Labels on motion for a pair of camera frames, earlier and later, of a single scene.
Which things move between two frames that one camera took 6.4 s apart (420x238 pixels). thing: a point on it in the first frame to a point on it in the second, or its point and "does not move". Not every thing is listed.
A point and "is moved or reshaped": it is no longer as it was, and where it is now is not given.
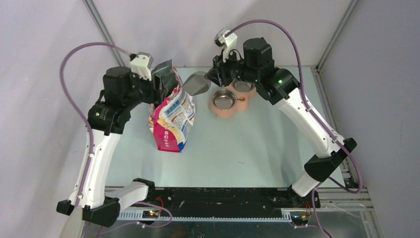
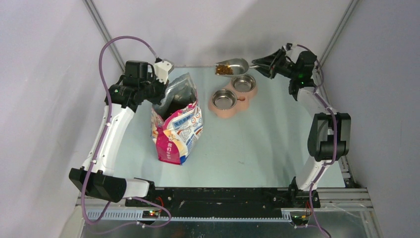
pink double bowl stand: (227, 101) does not move
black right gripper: (218, 75) to (273, 62)
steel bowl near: (224, 99) does not move
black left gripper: (157, 94) does not move
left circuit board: (150, 213) does not move
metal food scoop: (195, 84) is moved or reshaped
